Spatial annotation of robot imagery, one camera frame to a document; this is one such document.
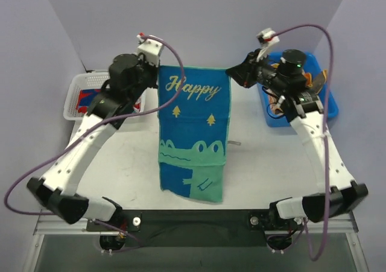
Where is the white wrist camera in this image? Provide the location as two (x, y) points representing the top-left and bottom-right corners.
(256, 28), (280, 62)
(136, 33), (164, 68)

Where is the grey orange-edged towel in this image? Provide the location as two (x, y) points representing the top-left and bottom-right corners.
(303, 69), (328, 94)

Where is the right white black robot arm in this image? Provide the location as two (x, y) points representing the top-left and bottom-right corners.
(226, 49), (369, 223)

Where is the purple cable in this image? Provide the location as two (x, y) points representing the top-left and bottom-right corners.
(268, 24), (334, 261)
(3, 35), (185, 248)

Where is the blue plastic bin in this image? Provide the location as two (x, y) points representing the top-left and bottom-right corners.
(256, 52), (338, 128)

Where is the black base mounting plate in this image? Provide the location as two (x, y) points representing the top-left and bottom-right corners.
(86, 209), (303, 251)

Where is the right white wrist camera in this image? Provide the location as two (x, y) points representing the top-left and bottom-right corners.
(256, 28), (280, 62)

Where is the white perforated plastic basket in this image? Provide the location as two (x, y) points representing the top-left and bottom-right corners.
(63, 71), (147, 122)

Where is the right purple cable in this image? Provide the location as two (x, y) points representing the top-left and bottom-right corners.
(268, 24), (334, 261)

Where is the red blue tiger towel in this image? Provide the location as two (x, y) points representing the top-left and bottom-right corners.
(76, 86), (142, 119)

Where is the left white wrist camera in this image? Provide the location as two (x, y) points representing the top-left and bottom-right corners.
(136, 33), (164, 68)

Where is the green teal towel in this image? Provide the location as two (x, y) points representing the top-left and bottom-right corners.
(158, 66), (231, 203)

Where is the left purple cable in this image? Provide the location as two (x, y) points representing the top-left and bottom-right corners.
(3, 35), (185, 248)

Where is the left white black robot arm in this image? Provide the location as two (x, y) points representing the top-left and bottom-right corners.
(27, 51), (160, 224)

